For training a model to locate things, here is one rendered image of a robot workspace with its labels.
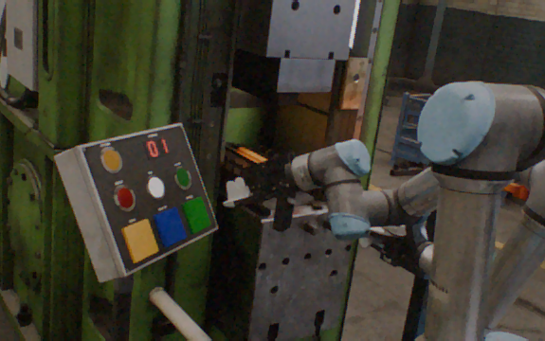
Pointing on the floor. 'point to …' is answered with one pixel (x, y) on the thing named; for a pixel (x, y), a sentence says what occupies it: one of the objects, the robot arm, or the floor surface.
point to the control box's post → (121, 313)
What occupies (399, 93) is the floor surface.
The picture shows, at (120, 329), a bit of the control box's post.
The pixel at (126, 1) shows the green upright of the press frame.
